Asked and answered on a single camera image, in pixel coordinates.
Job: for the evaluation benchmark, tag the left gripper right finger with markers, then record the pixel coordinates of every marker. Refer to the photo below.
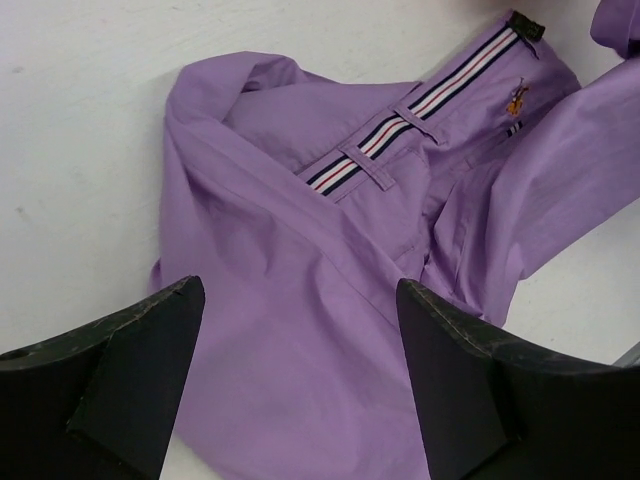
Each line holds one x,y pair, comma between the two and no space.
492,405

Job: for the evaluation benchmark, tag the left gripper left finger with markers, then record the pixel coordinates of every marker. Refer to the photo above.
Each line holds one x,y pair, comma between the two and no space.
100,401

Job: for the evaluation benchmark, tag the purple trousers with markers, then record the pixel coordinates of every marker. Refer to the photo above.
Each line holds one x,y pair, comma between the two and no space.
301,202

